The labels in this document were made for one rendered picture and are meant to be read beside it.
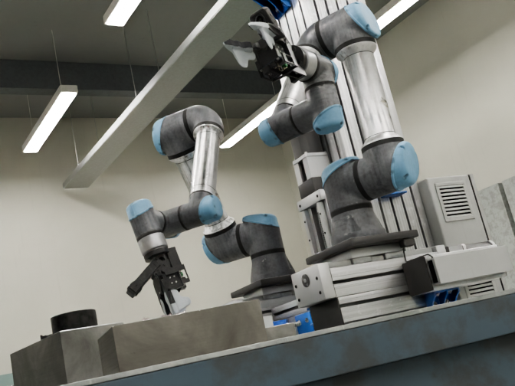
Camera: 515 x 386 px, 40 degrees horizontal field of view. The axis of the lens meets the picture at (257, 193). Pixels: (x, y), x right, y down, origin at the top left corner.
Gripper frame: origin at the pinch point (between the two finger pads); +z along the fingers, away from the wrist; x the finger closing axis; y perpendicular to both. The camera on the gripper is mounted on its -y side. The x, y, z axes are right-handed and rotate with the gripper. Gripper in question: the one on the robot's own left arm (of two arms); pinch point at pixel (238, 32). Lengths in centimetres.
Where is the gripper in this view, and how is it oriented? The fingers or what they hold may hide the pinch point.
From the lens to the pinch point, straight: 150.3
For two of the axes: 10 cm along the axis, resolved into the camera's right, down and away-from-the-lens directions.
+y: 3.2, 9.0, -3.0
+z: -5.8, -0.6, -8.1
